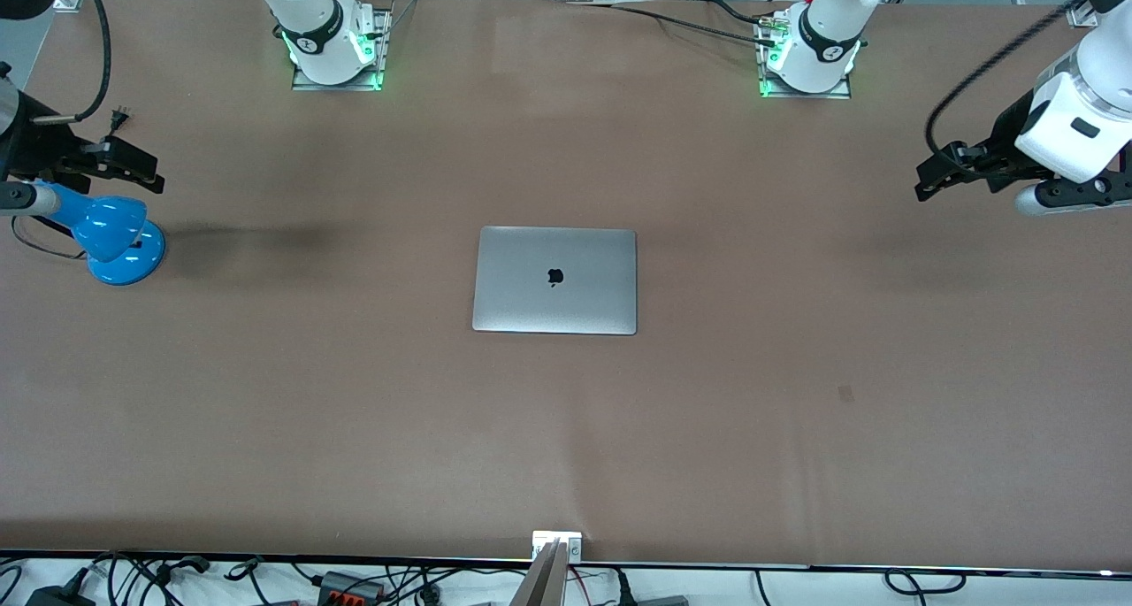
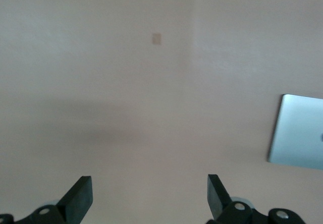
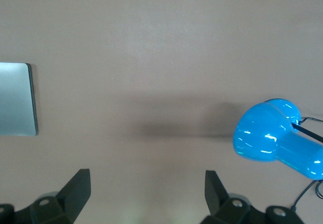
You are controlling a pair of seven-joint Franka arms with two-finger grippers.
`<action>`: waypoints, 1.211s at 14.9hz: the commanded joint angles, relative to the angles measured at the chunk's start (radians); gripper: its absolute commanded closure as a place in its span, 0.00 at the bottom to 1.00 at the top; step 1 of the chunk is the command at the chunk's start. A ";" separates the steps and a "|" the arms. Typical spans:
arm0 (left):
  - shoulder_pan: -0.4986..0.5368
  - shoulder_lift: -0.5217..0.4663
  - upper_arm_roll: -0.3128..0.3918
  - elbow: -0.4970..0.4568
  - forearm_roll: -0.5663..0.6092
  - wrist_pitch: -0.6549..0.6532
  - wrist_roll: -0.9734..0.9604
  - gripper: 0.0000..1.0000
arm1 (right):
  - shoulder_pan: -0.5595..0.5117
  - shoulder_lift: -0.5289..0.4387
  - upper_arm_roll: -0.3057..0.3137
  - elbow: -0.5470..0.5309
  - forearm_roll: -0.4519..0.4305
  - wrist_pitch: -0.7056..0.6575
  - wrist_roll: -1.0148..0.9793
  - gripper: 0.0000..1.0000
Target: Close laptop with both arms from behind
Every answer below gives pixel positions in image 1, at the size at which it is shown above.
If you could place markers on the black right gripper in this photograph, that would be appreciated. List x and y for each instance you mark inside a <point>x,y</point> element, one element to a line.
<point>28,143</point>

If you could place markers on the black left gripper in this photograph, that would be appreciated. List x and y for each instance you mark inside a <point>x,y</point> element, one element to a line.
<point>1005,142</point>

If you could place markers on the grey aluminium laptop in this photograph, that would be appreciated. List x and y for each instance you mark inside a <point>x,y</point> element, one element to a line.
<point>531,296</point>

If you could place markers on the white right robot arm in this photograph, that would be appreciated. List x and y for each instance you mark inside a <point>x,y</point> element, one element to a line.
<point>318,49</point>

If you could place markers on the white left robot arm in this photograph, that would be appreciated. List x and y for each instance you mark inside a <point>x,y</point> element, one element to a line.
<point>1061,137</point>

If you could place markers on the black power adapter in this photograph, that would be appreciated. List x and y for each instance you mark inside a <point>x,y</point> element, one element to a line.
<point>53,597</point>

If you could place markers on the black box with red switches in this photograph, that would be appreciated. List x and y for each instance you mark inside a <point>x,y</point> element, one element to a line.
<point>349,586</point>

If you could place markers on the grey flat box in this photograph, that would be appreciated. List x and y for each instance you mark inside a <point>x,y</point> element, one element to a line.
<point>661,601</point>

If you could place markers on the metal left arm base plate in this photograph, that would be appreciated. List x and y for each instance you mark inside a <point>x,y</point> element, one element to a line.
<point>831,95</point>

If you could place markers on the aluminium table corner bracket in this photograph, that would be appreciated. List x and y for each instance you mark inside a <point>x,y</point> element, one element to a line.
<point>71,3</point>
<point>1074,15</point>

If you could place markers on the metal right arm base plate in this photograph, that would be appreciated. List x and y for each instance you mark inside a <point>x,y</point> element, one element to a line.
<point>382,49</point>

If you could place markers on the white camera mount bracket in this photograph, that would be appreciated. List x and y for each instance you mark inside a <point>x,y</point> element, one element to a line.
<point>570,548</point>

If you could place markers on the grey metal camera post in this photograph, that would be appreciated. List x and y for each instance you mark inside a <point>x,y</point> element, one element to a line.
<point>541,584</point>

